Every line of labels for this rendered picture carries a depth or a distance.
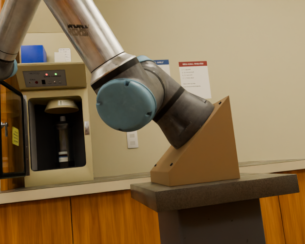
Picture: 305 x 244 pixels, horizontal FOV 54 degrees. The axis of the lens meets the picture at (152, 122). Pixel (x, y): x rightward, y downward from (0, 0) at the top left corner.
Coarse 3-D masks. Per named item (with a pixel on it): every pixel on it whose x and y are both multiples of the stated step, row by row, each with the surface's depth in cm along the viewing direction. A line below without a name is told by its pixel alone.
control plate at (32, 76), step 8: (24, 72) 141; (32, 72) 141; (40, 72) 142; (48, 72) 143; (56, 72) 144; (64, 72) 145; (32, 80) 144; (40, 80) 145; (48, 80) 146; (56, 80) 146; (64, 80) 147
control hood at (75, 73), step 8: (24, 64) 139; (32, 64) 140; (40, 64) 140; (48, 64) 141; (56, 64) 142; (64, 64) 142; (72, 64) 143; (80, 64) 144; (16, 72) 140; (72, 72) 146; (80, 72) 146; (24, 80) 143; (72, 80) 148; (80, 80) 149; (24, 88) 146; (32, 88) 147; (40, 88) 147; (48, 88) 149; (56, 88) 150; (64, 88) 151
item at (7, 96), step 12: (0, 84) 120; (0, 96) 119; (12, 96) 132; (0, 108) 118; (12, 108) 130; (12, 120) 129; (12, 132) 128; (12, 144) 127; (12, 156) 126; (12, 168) 125
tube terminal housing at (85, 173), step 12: (36, 36) 153; (48, 36) 154; (60, 36) 155; (48, 48) 153; (72, 48) 156; (48, 60) 152; (72, 60) 155; (36, 96) 149; (48, 96) 150; (60, 96) 151; (72, 96) 153; (84, 96) 153; (84, 108) 152; (84, 120) 151; (84, 132) 150; (72, 168) 147; (84, 168) 148; (36, 180) 143; (48, 180) 144; (60, 180) 145; (72, 180) 146; (84, 180) 147
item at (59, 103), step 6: (48, 102) 156; (54, 102) 153; (60, 102) 153; (66, 102) 154; (72, 102) 157; (48, 108) 152; (54, 108) 165; (60, 108) 167; (66, 108) 167; (72, 108) 166; (78, 108) 161
